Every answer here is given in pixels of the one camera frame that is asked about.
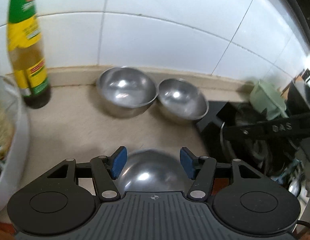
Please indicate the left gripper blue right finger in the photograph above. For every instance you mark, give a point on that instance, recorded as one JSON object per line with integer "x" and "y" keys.
{"x": 189, "y": 163}

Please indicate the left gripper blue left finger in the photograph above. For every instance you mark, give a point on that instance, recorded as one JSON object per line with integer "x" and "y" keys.
{"x": 117, "y": 161}

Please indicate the steel bowl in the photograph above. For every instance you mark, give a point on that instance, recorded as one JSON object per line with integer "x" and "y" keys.
{"x": 126, "y": 92}
{"x": 181, "y": 102}
{"x": 152, "y": 170}

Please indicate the black gas stove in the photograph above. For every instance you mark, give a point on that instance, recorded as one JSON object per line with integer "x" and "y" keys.
{"x": 286, "y": 161}

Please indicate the green plastic container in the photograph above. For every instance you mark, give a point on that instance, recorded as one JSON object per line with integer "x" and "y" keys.
{"x": 266, "y": 100}

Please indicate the white rotating condiment tray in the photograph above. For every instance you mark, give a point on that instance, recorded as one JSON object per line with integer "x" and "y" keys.
{"x": 14, "y": 138}

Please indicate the clear white label bottle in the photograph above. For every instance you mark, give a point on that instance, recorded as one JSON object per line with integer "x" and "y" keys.
{"x": 7, "y": 130}

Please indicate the yellow green label bottle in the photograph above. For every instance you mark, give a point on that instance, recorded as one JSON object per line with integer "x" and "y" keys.
{"x": 26, "y": 53}

